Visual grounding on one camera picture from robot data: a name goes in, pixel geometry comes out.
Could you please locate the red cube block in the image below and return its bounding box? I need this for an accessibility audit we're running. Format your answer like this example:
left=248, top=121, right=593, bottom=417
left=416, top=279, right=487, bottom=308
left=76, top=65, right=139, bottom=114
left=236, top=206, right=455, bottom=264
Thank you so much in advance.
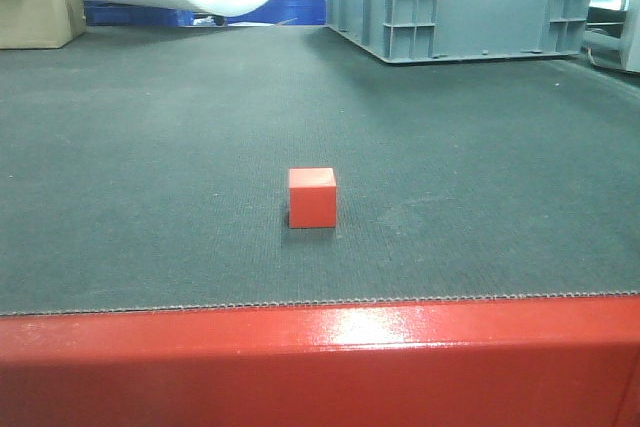
left=288, top=167, right=337, bottom=229

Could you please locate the black woven table mat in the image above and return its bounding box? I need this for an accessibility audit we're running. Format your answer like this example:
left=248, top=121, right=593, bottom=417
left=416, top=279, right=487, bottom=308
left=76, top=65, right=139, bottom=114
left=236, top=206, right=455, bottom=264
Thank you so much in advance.
left=1, top=27, right=639, bottom=315

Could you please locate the grey plastic crate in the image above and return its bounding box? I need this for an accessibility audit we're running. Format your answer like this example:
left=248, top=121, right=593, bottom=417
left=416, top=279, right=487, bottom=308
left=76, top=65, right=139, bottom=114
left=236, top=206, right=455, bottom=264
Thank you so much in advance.
left=326, top=0, right=590, bottom=64

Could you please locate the red metal table edge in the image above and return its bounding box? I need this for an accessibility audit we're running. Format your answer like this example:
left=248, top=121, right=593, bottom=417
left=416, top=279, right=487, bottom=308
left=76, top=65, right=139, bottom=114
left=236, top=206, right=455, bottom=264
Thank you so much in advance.
left=1, top=296, right=639, bottom=426

